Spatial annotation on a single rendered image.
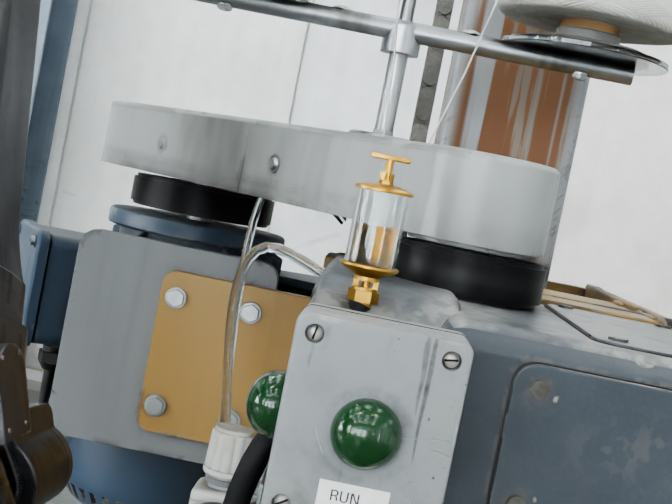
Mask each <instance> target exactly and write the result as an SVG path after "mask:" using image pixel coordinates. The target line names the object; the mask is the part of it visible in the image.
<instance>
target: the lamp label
mask: <svg viewBox="0 0 672 504"><path fill-rule="evenodd" d="M389 498H390V493H389V492H384V491H379V490H374V489H369V488H364V487H360V486H355V485H350V484H345V483H340V482H335V481H330V480H326V479H321V478H320V481H319V486H318V491H317V496H316V501H315V504H388V503H389Z"/></svg>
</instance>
